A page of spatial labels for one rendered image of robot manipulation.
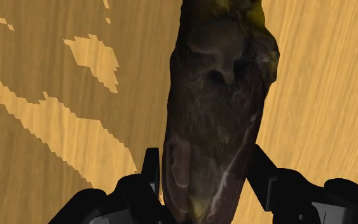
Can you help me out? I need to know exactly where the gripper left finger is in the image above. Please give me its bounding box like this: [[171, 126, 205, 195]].
[[48, 147, 177, 224]]

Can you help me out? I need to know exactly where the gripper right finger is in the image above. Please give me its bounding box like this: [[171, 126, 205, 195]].
[[246, 144, 358, 224]]

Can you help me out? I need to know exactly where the dark brown bearded figure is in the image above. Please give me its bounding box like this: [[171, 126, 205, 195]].
[[161, 0, 280, 224]]

